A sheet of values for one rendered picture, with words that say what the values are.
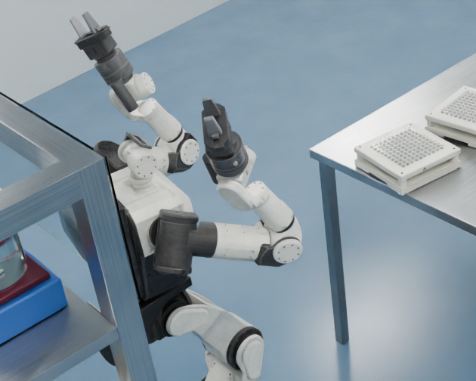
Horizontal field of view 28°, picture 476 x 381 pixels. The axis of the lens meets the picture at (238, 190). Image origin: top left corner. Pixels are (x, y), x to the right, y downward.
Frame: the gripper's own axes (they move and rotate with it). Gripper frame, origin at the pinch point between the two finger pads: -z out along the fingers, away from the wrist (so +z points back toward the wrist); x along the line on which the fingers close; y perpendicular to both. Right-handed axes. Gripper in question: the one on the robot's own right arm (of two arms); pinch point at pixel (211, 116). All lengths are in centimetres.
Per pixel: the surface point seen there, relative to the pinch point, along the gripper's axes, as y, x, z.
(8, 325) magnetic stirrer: -45, -42, -2
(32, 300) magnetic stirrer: -40, -38, -2
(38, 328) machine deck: -40, -42, 3
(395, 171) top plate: 38, 37, 91
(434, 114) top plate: 56, 66, 106
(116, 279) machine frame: -20.7, -38.9, -5.2
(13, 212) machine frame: -30, -38, -33
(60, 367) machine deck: -34, -52, 0
